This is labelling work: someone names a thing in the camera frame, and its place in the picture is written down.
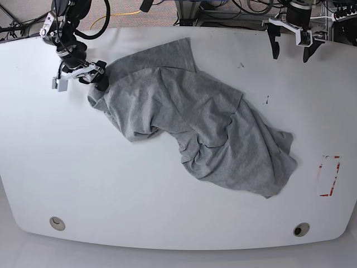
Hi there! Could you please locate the aluminium frame stand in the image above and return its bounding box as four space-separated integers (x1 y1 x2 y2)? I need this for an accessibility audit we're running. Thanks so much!
174 1 201 26

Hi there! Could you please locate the black tripod on floor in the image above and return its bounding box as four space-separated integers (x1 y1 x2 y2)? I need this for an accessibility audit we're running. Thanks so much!
1 5 47 43

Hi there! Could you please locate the white power strip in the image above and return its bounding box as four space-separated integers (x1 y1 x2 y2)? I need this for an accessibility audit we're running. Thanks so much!
332 8 356 22

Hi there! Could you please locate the left table cable grommet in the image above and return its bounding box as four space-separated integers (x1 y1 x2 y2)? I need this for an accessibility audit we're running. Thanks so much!
49 217 65 231

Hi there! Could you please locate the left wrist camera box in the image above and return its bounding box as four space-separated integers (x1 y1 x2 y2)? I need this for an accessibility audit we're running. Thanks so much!
295 29 313 47

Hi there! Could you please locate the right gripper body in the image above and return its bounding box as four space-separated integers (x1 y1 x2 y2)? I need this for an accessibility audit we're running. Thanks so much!
57 54 96 79

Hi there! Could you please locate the red tape rectangle marking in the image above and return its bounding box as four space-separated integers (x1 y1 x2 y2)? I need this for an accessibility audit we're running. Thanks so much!
316 155 341 197

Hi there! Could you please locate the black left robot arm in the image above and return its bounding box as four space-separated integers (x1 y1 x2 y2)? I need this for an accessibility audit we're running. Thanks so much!
266 1 325 63

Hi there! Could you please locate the right table cable grommet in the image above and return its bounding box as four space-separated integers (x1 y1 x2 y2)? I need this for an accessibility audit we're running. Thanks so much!
293 223 310 237

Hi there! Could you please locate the yellow cable on floor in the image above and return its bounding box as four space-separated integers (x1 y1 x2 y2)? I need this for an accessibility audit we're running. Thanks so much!
89 9 142 30

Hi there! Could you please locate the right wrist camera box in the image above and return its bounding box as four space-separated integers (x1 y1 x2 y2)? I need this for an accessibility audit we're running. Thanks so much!
52 77 68 92

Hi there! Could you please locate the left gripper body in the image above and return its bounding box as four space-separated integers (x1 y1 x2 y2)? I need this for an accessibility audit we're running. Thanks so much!
268 18 326 44

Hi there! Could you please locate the grey T-shirt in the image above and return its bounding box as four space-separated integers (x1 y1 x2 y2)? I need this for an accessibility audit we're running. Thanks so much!
88 38 297 198

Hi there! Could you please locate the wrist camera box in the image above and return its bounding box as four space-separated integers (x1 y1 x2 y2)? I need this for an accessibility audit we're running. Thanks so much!
52 77 68 92
295 29 313 47

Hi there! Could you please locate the table cable grommet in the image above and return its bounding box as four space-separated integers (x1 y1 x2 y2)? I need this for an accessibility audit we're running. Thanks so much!
49 217 65 231
293 223 310 237

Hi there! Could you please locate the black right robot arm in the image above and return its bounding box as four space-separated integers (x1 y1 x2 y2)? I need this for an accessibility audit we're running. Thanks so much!
40 0 110 92

